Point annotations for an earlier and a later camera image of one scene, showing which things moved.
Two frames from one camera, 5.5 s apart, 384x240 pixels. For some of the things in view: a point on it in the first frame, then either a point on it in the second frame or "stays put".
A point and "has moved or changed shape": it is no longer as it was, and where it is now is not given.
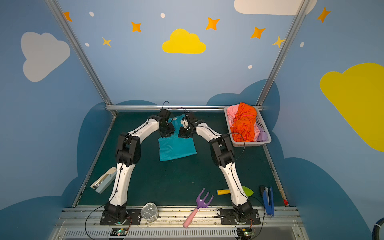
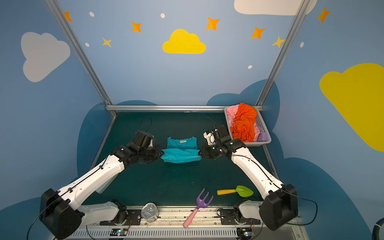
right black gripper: x=184 y=132 to x=207 y=150
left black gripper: x=167 y=129 to x=154 y=153
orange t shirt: x=242 y=129 stays put
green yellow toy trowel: x=248 y=192 stays put
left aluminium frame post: x=80 y=54 stays put
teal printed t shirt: x=173 y=147 has moved or changed shape
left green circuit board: x=118 y=232 stays put
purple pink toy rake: x=200 y=204 stays put
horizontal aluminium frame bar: x=169 y=107 stays put
